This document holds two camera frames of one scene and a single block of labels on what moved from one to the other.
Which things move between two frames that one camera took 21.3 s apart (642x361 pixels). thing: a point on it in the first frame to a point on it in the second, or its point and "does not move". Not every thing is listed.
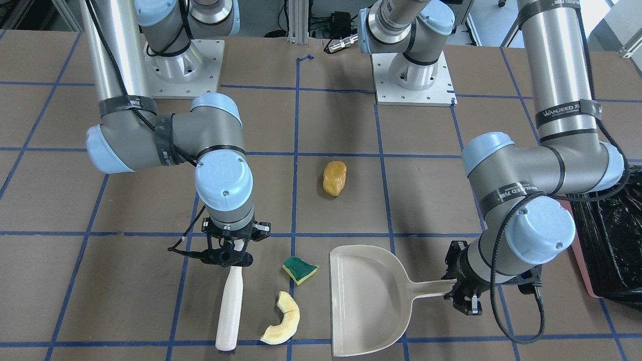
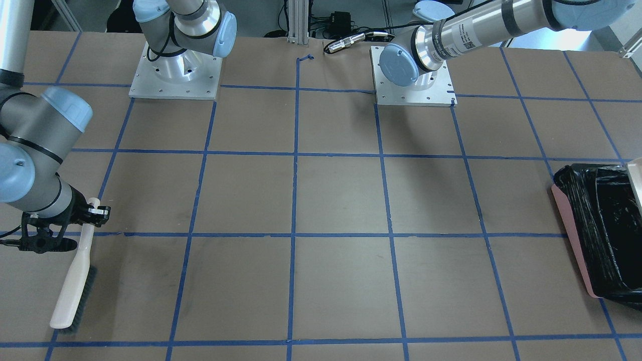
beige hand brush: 228,326 to 71,305
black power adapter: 340,23 does not move
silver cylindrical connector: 343,43 does not move
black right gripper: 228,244 to 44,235
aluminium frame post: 298,21 does not move
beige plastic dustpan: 371,298 to 634,169
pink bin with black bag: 608,238 does not move
